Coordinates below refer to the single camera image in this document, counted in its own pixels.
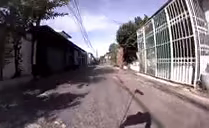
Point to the pale plant pot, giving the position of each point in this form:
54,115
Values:
207,81

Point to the grey asphalt road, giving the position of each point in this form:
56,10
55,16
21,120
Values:
102,100

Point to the dark long building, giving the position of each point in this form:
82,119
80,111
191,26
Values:
55,53

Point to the tree with thin trunk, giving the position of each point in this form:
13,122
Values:
33,43

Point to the dark leafy tree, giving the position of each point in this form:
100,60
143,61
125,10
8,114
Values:
128,36

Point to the pale wall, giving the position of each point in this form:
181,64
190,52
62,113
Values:
25,56

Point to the white metal gate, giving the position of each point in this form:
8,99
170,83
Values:
172,43

